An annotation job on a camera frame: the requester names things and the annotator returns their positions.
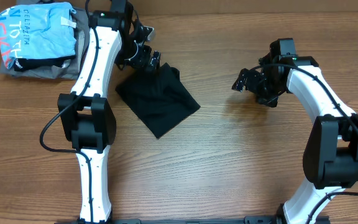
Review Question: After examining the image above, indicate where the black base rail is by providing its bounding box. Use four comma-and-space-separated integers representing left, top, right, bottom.
54, 215, 331, 224

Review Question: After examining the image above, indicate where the black folded garment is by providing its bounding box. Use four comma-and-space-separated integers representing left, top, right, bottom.
13, 55, 76, 72

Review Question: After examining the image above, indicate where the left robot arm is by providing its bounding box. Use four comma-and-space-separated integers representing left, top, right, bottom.
57, 1, 161, 223

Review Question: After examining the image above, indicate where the grey folded garment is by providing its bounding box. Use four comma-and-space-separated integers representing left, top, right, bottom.
0, 7, 90, 80

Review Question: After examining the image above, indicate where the black t-shirt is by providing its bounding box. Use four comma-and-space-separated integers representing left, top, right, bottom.
116, 63, 201, 139

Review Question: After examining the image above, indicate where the light blue folded t-shirt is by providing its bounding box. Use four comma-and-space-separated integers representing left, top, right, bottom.
0, 2, 76, 69

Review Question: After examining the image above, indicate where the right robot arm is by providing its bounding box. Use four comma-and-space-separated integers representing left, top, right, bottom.
232, 38, 358, 224

